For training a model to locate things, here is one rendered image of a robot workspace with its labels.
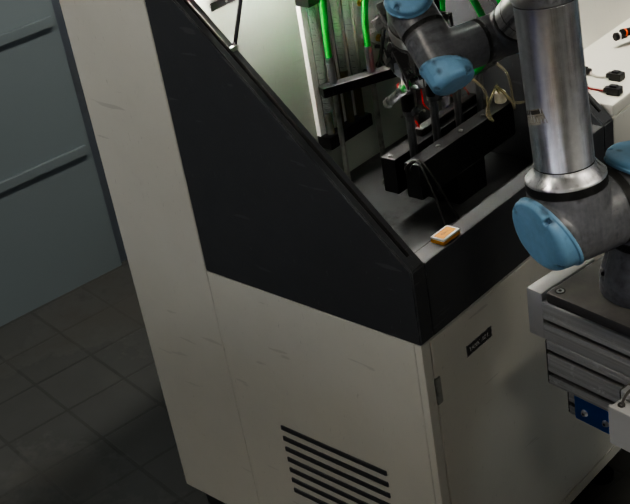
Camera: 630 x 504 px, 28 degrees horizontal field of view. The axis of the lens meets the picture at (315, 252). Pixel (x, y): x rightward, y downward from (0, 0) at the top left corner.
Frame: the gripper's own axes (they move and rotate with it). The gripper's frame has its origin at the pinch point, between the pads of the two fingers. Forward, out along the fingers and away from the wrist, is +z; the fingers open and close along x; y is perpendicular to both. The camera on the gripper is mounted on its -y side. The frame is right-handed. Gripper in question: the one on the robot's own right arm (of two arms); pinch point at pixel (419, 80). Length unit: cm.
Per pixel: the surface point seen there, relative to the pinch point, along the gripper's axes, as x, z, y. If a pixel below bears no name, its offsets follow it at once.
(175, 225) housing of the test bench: -35, 26, -43
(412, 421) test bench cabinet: -35, 55, 17
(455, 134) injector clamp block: 10.0, 16.4, -0.5
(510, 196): -3.3, 19.5, 22.0
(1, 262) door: -1, 92, -185
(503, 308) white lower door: -9.1, 41.9, 22.2
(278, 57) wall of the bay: -6.8, -3.1, -31.7
